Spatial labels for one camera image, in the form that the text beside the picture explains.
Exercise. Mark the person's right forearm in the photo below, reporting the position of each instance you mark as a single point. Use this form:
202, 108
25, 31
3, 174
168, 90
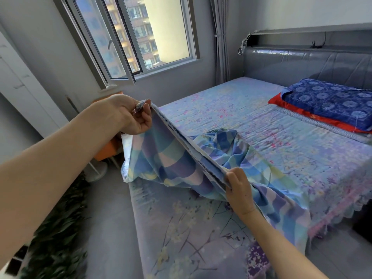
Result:
285, 247

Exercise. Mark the person's right hand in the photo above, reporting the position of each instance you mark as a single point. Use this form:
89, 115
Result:
239, 191

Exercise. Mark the white round stand base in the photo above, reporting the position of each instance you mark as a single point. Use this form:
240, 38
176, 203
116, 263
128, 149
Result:
96, 171

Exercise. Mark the black wall outlet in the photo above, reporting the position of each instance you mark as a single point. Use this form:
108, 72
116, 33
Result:
10, 266
20, 252

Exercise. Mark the green leafy plant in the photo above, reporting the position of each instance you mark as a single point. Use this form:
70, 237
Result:
58, 235

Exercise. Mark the white framed window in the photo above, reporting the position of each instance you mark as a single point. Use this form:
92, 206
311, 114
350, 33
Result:
145, 32

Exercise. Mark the grey curtain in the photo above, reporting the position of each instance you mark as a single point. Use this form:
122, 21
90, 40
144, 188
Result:
221, 37

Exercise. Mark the red blue cloth item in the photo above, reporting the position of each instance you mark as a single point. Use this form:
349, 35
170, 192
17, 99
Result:
331, 101

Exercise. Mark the clip-on bed lamp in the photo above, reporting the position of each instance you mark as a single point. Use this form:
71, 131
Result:
244, 44

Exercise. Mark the person's left forearm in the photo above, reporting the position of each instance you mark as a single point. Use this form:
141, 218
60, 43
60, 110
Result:
52, 171

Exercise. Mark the person's left hand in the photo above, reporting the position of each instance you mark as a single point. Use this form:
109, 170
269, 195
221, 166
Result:
125, 113

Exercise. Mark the white bed sheet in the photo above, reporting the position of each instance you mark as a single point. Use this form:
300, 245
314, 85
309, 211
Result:
168, 159

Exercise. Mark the grey padded headboard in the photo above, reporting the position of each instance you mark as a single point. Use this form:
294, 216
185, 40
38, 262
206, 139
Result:
302, 66

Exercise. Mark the blue floral patterned sheet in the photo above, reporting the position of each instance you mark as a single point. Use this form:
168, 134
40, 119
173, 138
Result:
279, 130

